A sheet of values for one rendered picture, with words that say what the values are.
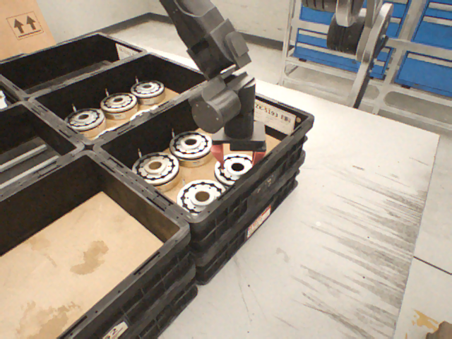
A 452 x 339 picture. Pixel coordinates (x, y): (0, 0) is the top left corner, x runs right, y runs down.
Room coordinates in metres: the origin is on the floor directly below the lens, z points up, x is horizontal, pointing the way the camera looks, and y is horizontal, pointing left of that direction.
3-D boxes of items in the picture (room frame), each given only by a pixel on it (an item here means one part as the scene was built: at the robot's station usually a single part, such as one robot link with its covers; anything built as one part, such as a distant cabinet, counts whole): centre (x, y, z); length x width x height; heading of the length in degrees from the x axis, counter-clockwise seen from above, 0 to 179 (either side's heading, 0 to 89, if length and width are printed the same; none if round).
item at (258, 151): (0.46, -0.04, 0.91); 0.07 x 0.07 x 0.09; 88
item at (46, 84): (0.90, 0.49, 0.87); 0.40 x 0.30 x 0.11; 140
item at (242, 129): (0.47, -0.02, 0.98); 0.10 x 0.07 x 0.07; 88
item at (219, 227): (0.51, 0.03, 0.87); 0.40 x 0.30 x 0.11; 140
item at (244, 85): (0.46, -0.02, 1.04); 0.07 x 0.06 x 0.07; 146
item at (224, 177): (0.46, -0.03, 0.86); 0.10 x 0.10 x 0.01
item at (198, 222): (0.51, 0.03, 0.92); 0.40 x 0.30 x 0.02; 140
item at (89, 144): (0.70, 0.26, 0.92); 0.40 x 0.30 x 0.02; 140
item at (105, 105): (0.75, 0.31, 0.86); 0.10 x 0.10 x 0.01
